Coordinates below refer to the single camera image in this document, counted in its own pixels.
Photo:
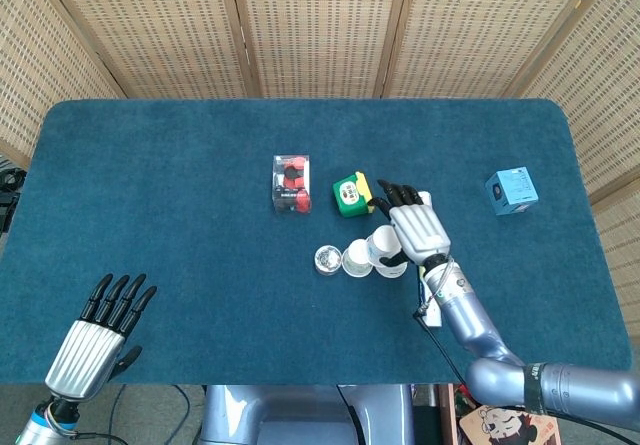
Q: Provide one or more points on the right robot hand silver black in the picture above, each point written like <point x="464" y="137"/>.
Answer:
<point x="420" y="232"/>

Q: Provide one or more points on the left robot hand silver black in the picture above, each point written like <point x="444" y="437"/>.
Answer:
<point x="85" y="357"/>

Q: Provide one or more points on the white paper cup blue flower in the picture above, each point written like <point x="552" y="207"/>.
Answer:
<point x="395" y="272"/>
<point x="382" y="242"/>

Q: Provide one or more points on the left robot arm grey-blue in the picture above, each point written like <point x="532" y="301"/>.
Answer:
<point x="45" y="425"/>

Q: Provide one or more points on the right robot arm grey-blue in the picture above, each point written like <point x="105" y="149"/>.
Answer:
<point x="465" y="315"/>

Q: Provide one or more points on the white paper cup green leaves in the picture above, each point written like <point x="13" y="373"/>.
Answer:
<point x="356" y="260"/>

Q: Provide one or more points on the green yellow plastic box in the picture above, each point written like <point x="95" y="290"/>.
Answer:
<point x="350" y="197"/>

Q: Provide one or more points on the cling film roll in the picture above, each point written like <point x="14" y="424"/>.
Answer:
<point x="434" y="317"/>

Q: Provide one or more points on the clear round paper clip case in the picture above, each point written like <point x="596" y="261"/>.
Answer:
<point x="328" y="260"/>

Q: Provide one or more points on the light blue cardboard box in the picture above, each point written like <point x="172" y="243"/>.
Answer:
<point x="512" y="192"/>

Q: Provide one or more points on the clear box red black clips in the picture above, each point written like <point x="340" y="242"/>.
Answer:
<point x="292" y="185"/>

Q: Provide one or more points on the blue felt table cover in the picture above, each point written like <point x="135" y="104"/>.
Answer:
<point x="175" y="215"/>

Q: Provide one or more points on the black equipment on floor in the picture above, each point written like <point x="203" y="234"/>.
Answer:
<point x="10" y="195"/>

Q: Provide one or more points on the woven folding screen panel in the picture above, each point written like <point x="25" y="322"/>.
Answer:
<point x="480" y="30"/>
<point x="605" y="90"/>
<point x="150" y="30"/>
<point x="320" y="30"/>
<point x="35" y="65"/>

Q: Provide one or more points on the cartoon printed cardboard box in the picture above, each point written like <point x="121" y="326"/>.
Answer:
<point x="505" y="427"/>

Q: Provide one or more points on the grey-blue robot torso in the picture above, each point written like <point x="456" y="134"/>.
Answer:
<point x="300" y="415"/>

